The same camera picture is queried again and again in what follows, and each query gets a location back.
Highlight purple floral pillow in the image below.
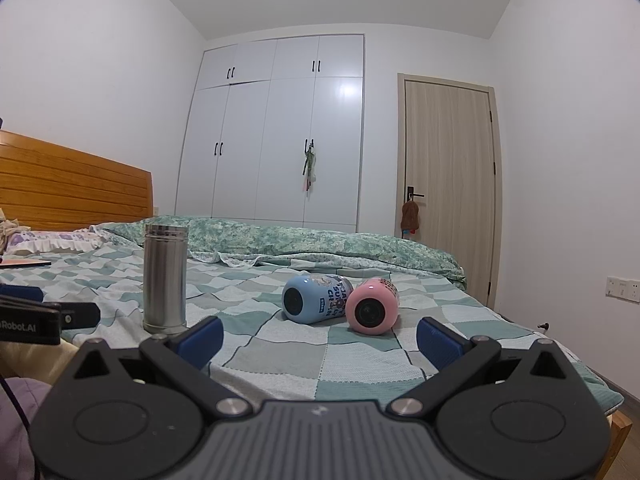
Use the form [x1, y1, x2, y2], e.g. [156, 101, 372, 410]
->
[5, 227, 109, 257]

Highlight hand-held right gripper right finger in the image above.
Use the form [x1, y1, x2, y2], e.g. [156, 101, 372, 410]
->
[389, 316, 584, 417]

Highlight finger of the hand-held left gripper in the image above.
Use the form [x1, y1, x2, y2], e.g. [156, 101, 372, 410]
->
[0, 283, 44, 304]
[0, 295, 101, 331]

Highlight beige crumpled cloth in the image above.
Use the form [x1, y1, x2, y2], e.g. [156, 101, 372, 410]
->
[0, 207, 22, 253]

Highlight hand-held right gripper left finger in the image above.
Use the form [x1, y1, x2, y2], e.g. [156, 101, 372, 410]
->
[62, 316, 254, 418]

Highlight green floral quilt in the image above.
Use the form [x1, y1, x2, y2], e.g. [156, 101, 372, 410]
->
[102, 215, 467, 292]

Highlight black cable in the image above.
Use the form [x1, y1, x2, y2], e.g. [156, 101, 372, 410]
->
[0, 372, 42, 480]

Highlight wooden bed frame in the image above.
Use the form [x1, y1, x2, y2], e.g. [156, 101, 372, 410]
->
[597, 399, 634, 480]

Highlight purple clothing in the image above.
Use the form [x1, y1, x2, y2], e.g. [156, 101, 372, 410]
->
[0, 377, 57, 480]

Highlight stainless steel thermos cup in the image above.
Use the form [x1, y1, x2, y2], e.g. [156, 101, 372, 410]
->
[143, 223, 189, 335]

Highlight wooden headboard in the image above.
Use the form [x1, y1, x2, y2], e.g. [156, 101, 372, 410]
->
[0, 130, 154, 234]

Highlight flat pink tablet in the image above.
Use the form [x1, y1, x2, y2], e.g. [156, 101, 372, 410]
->
[0, 257, 53, 269]

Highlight brown plush pendant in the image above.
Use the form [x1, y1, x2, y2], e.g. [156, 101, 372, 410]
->
[400, 199, 420, 239]

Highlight green hanging cloth strap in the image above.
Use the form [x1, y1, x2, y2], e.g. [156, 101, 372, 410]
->
[300, 139, 319, 194]

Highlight blue printed cup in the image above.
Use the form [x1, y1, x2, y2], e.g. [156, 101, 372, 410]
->
[282, 275, 355, 325]

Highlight white wall socket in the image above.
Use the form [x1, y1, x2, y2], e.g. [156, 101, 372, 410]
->
[606, 275, 640, 304]

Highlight beige wooden door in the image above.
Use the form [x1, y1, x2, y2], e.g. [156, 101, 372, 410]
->
[397, 73, 503, 312]

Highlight pink printed cup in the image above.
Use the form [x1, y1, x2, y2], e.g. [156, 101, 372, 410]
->
[345, 278, 400, 335]

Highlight white wardrobe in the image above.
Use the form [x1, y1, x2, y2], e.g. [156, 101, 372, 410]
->
[174, 34, 365, 234]

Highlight checkered bed sheet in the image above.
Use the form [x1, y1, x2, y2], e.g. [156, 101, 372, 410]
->
[0, 240, 626, 416]

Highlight cream cushion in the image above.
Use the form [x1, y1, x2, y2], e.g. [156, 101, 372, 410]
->
[0, 342, 82, 387]

